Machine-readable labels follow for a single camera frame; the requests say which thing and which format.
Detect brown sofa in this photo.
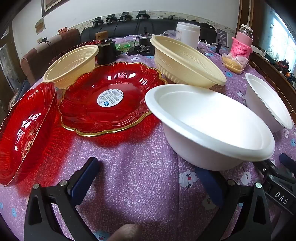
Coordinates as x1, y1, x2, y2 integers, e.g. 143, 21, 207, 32
20, 28, 80, 86

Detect small white foam bowl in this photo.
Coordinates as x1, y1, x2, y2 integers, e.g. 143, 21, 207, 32
245, 73, 294, 133

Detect green plastic part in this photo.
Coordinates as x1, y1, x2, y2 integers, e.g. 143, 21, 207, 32
115, 39, 137, 52

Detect large beige plastic bowl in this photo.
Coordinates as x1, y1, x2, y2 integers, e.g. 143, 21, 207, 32
149, 35, 227, 90

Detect wooden sideboard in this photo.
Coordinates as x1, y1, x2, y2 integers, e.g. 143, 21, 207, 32
248, 46, 296, 93

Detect framed wall picture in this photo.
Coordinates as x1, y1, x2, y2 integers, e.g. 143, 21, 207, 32
42, 0, 70, 17

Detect paper wall sign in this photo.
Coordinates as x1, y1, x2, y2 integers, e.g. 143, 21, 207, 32
35, 17, 45, 35

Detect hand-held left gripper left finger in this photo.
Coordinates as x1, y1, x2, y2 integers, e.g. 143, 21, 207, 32
24, 157, 102, 241

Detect purple floral tablecloth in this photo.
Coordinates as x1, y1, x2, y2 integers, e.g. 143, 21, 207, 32
0, 37, 296, 241

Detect clear bag of bread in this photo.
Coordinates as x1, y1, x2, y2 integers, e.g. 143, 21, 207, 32
221, 52, 249, 75

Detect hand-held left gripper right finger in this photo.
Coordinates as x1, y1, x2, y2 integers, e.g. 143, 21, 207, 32
195, 167, 272, 241

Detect small beige plastic bowl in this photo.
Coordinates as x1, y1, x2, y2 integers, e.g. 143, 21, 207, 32
43, 44, 99, 90

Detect black striped stand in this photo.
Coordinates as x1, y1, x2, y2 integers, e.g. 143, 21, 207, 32
216, 29, 229, 52

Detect window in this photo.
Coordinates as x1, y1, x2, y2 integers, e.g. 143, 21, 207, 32
261, 5, 296, 67

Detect wooden glass panel door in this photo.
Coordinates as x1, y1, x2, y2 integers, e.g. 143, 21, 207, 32
0, 27, 26, 112

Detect large white foam bowl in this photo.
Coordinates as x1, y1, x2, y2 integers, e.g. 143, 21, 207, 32
145, 84, 275, 171

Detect bottle with pink knitted sleeve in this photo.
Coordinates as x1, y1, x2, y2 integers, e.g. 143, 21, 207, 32
232, 24, 253, 59

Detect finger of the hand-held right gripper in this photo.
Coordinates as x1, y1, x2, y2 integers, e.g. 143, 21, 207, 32
279, 153, 296, 179
253, 160, 278, 179

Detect black leather sofa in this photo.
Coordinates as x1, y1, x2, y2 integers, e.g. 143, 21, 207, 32
80, 19, 218, 44

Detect white plastic jar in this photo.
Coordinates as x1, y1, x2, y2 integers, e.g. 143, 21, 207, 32
176, 22, 201, 48

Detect person's left hand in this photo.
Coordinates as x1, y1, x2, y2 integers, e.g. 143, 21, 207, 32
110, 224, 142, 241

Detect red plate with gold print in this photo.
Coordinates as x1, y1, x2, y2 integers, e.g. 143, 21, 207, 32
0, 82, 58, 187

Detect black cylindrical motor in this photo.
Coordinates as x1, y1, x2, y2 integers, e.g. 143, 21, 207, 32
137, 27, 156, 56

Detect red plate with round sticker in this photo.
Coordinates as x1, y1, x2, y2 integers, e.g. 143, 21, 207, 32
58, 61, 168, 137

